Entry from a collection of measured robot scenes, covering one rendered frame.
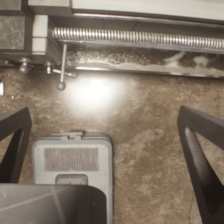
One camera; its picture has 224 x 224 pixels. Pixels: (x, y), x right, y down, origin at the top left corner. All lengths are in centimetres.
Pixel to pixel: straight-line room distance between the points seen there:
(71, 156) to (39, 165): 21
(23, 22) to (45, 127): 101
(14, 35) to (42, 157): 86
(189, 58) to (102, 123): 77
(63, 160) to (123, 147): 48
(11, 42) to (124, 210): 147
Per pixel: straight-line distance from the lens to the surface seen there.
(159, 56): 116
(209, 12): 81
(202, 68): 124
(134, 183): 168
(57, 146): 133
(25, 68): 78
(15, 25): 73
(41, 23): 78
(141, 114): 154
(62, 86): 85
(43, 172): 141
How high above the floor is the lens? 151
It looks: 85 degrees down
